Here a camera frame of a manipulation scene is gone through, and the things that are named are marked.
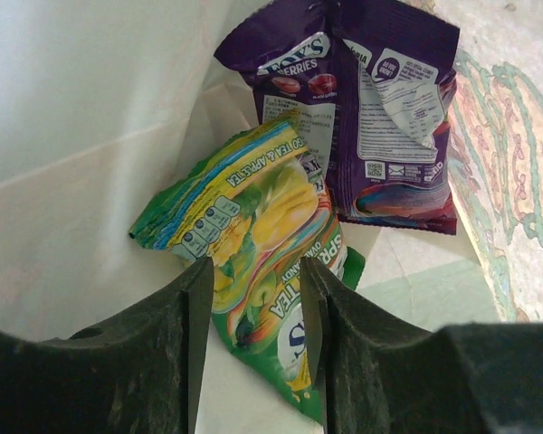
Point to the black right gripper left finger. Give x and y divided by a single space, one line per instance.
139 371

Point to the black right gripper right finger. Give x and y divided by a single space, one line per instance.
376 373

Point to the green mango apple tea packet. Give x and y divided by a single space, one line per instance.
255 207

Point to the green illustrated paper bag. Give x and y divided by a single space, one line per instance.
105 103

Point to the dark purple snack packet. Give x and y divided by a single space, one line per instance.
373 82

